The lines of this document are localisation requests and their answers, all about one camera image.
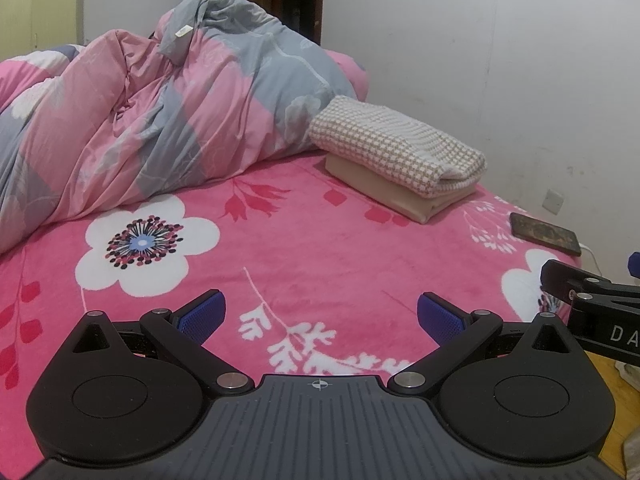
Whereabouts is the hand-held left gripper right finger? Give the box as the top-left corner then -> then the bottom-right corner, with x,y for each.
387,291 -> 573,395

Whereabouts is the beige checked knit cardigan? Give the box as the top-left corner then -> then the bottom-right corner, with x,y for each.
307,95 -> 487,197

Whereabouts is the white charging cable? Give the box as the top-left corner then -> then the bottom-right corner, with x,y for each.
580,242 -> 602,277

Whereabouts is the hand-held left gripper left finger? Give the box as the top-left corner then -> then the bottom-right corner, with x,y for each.
74,288 -> 253,396

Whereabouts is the pink grey floral duvet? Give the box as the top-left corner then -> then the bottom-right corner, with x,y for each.
0,0 -> 370,254

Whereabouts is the pink floral bed sheet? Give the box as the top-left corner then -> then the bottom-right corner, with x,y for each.
0,150 -> 601,480

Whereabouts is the folded beige cloth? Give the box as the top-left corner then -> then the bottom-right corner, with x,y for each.
325,155 -> 479,225

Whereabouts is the pale yellow wardrobe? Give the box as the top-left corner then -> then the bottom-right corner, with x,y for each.
0,0 -> 87,64

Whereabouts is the dark smartphone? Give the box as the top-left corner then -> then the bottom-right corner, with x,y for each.
509,212 -> 583,257

